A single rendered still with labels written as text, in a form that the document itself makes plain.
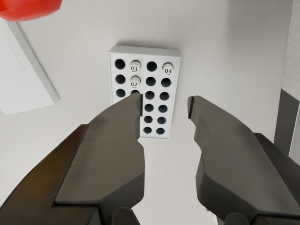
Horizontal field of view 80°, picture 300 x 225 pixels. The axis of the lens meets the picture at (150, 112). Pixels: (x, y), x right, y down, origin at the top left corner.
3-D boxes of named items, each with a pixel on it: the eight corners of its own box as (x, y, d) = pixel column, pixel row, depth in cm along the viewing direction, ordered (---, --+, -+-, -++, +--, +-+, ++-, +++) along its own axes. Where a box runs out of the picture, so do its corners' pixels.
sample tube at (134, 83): (142, 76, 25) (139, 90, 22) (133, 76, 25) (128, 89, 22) (142, 68, 25) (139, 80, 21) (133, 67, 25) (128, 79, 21)
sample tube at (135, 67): (142, 63, 25) (139, 74, 21) (133, 62, 25) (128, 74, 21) (143, 54, 24) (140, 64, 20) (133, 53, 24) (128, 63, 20)
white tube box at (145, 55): (167, 126, 30) (168, 140, 27) (117, 122, 30) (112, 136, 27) (177, 49, 24) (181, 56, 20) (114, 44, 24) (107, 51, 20)
